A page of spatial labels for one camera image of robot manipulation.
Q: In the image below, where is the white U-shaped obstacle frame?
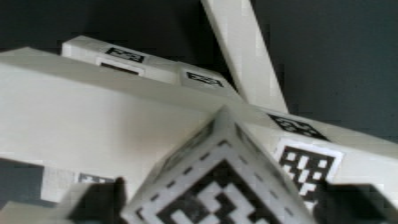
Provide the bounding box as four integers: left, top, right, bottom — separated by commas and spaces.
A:
201, 0, 288, 112

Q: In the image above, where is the white chair back frame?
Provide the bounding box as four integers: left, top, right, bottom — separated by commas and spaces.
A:
0, 39, 398, 207

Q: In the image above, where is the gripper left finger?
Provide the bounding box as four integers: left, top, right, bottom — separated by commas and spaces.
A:
68, 177, 128, 224

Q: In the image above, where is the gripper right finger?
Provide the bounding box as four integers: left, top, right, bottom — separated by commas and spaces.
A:
313, 182, 398, 224

